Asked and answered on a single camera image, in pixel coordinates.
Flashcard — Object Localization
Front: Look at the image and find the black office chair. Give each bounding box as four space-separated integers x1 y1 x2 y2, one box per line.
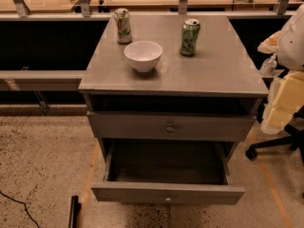
245 106 304 166

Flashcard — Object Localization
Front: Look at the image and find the white ceramic bowl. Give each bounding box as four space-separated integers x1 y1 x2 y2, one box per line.
124 41 162 72

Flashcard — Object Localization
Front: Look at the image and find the clear sanitizer pump bottle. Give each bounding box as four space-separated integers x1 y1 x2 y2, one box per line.
259 54 277 76

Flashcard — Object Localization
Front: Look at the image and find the grey drawer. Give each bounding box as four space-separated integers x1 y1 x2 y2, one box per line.
91 141 245 205
87 111 256 142

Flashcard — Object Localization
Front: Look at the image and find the dented green can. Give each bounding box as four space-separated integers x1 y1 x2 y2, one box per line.
114 8 132 44
180 18 200 56

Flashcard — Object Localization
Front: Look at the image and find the right dented green can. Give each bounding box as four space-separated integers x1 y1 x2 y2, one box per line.
180 18 200 56

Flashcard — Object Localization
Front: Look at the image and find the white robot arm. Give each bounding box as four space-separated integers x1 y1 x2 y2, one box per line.
257 5 304 135

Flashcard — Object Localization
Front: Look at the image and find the left dented green can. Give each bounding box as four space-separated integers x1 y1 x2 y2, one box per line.
114 8 132 44

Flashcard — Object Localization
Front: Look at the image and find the black floor cable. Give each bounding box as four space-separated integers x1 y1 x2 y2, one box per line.
0 190 42 228

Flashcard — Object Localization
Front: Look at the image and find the black bar on floor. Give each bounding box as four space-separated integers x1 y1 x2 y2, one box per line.
68 196 81 228

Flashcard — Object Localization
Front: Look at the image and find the grey wooden drawer cabinet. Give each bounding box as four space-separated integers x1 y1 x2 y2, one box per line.
79 14 268 159

